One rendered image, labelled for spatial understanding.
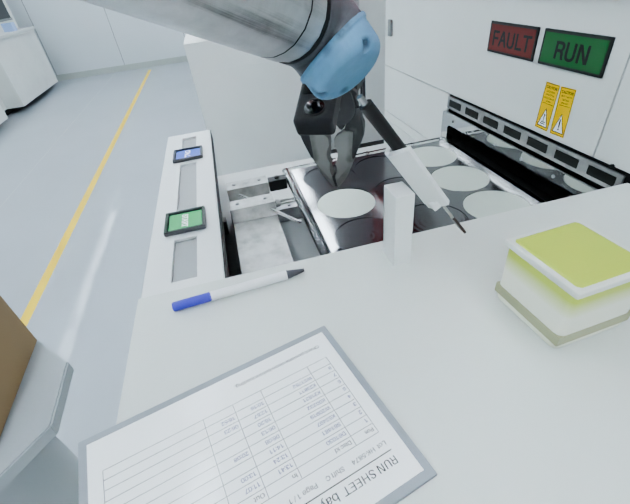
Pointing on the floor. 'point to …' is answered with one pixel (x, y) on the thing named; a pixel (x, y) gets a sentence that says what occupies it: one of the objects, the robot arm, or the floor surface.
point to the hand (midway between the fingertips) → (335, 180)
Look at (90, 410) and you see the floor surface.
